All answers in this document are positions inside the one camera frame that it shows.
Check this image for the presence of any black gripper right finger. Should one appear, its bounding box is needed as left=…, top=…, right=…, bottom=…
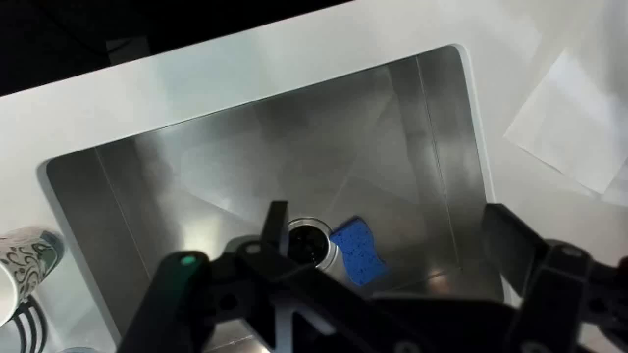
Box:
left=482, top=202, right=628, bottom=353

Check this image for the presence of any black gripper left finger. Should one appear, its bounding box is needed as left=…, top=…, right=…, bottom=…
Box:
left=117, top=198, right=360, bottom=353

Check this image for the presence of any patterned paper cup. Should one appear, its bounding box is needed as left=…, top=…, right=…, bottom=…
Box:
left=0, top=225, right=68, bottom=329

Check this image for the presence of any round sink drain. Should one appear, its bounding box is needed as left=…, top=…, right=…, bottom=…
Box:
left=287, top=217, right=344, bottom=270

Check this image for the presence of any stainless steel sink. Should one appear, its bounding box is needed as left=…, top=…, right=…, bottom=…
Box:
left=38, top=43, right=507, bottom=353

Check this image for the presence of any white paper sheet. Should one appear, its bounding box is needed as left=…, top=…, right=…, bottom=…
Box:
left=503, top=47, right=628, bottom=203

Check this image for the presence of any blue sponge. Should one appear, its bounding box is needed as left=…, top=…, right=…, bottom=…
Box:
left=331, top=215, right=393, bottom=290

